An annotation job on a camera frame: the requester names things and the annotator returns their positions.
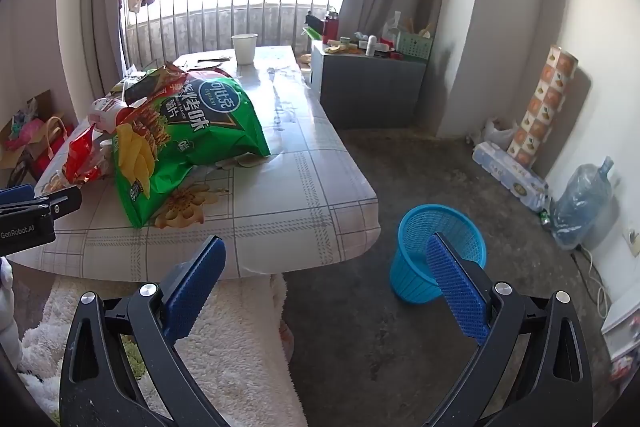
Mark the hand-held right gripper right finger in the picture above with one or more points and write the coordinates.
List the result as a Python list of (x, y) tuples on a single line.
[(457, 292)]

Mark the red thermos bottle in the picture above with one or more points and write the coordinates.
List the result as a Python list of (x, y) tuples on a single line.
[(331, 29)]

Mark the small white bottle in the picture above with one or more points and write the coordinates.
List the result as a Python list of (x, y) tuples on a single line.
[(370, 46)]

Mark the metal window railing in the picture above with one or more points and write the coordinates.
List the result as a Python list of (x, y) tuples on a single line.
[(225, 7)]

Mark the red white snack packet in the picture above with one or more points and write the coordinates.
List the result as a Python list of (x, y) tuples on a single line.
[(107, 114)]

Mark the green potato chip bag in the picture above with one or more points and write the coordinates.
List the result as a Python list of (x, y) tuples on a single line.
[(200, 122)]

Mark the white plastic bag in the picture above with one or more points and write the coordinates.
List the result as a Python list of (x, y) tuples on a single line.
[(497, 134)]

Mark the green plastic basket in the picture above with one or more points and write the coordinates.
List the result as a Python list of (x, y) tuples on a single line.
[(414, 47)]

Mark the blue plastic wastebasket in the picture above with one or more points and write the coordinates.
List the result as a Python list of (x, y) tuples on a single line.
[(410, 257)]

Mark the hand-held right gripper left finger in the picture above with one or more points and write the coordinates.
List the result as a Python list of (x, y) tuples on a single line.
[(192, 292)]

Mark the toilet paper pack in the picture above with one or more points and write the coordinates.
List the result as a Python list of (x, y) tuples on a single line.
[(505, 172)]

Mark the clear plastic bag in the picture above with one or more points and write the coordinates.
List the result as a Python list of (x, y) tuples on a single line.
[(392, 24)]

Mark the red snack bag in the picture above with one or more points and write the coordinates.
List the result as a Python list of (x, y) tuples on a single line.
[(82, 157)]

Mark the large clear water jug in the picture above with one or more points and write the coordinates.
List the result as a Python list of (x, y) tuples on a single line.
[(582, 207)]

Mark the white fluffy blanket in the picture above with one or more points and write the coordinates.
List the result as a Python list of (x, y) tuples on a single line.
[(240, 357)]

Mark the grey cabinet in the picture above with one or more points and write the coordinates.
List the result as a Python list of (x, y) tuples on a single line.
[(370, 92)]

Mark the cardboard box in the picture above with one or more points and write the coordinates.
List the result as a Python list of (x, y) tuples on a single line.
[(15, 157)]

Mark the white paper cup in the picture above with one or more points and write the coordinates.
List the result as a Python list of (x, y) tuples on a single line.
[(245, 49)]

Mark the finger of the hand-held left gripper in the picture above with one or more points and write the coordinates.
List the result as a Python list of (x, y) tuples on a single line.
[(62, 203), (15, 196)]

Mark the white plastic drawer unit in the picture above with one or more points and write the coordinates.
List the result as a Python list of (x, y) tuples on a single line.
[(622, 322)]

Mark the green can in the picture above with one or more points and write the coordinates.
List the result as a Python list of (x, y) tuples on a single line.
[(545, 218)]

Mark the fruit patterned roll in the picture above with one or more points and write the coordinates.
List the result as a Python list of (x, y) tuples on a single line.
[(542, 107)]

